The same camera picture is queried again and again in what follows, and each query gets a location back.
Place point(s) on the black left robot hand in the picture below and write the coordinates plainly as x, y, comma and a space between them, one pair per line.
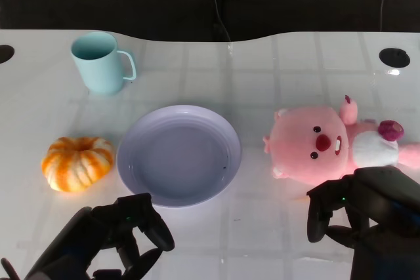
98, 227

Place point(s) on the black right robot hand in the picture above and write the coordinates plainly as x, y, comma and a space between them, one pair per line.
384, 194

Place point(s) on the pink plush doll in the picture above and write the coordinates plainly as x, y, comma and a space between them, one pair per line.
305, 142

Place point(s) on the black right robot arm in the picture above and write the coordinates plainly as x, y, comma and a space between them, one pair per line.
387, 260

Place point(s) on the lavender round plate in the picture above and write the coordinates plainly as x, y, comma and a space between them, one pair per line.
177, 158

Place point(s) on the orange white pumpkin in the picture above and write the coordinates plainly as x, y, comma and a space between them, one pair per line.
75, 165

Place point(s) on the black table grommet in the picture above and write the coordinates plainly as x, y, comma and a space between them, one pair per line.
393, 57
6, 54

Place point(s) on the light blue mug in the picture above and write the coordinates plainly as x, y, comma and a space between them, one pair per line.
98, 70

